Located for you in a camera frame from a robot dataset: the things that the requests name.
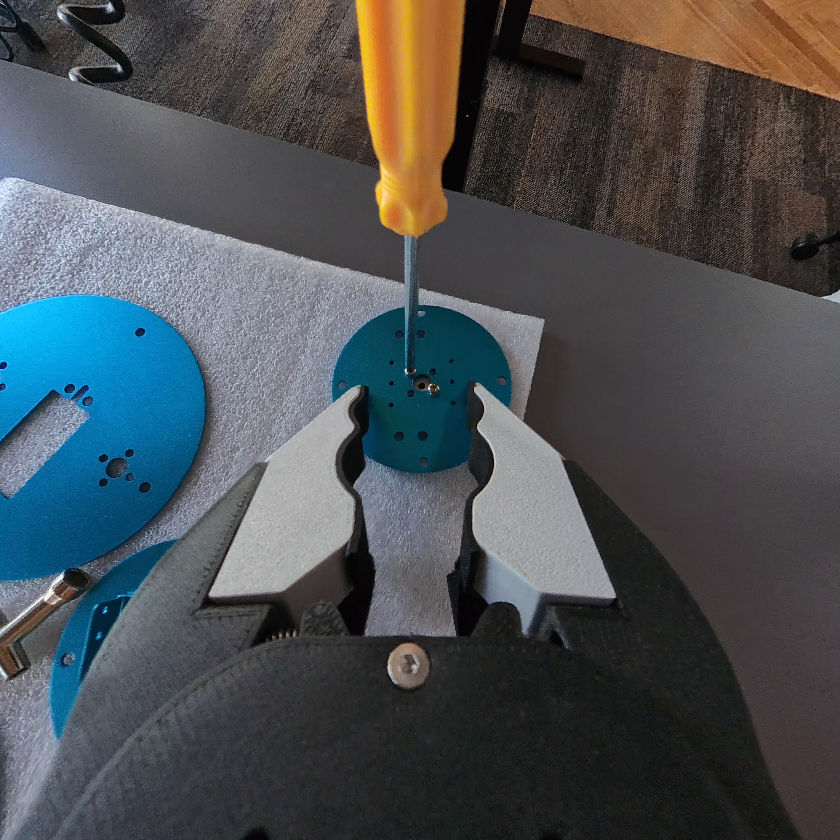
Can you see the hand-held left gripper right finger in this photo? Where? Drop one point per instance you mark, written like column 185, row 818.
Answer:
column 538, row 525

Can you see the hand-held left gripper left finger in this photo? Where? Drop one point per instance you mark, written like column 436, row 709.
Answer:
column 282, row 532

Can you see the small blue round plate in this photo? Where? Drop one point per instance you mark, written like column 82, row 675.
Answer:
column 374, row 361

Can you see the grey desk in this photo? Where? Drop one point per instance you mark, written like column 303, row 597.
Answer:
column 656, row 394

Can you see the black desk leg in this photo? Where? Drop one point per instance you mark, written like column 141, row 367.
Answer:
column 483, row 92

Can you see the large blue round plate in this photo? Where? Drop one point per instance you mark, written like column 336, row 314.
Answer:
column 145, row 394

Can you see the white foam sheet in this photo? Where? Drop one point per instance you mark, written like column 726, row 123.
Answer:
column 263, row 302

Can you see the metal cross wrench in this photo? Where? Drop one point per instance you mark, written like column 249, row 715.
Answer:
column 53, row 607

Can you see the black chair base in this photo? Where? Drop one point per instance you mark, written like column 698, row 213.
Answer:
column 814, row 243

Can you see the blue disc with bracket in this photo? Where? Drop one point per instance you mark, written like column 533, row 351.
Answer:
column 99, row 630

